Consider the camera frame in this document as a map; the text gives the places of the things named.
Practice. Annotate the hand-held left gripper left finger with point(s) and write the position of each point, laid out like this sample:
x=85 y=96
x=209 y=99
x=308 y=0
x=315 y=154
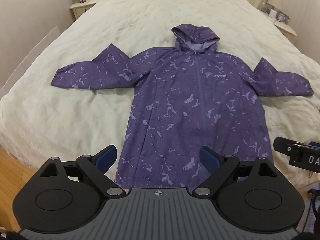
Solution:
x=108 y=156

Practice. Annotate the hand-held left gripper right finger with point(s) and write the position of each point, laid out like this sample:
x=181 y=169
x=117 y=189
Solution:
x=208 y=157

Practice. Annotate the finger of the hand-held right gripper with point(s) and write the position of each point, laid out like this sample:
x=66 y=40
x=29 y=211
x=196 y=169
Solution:
x=281 y=145

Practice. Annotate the purple patterned hooded jacket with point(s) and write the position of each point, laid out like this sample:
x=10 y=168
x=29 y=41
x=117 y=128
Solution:
x=180 y=110

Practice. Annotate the bed with white blanket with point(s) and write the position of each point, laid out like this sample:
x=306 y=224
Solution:
x=105 y=45

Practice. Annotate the cream nightstand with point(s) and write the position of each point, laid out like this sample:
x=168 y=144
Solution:
x=81 y=9
x=286 y=28

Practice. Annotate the small white box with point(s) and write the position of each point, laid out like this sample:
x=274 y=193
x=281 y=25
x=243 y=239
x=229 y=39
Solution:
x=272 y=13

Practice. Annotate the cream table lamp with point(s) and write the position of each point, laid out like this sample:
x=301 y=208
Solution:
x=275 y=0

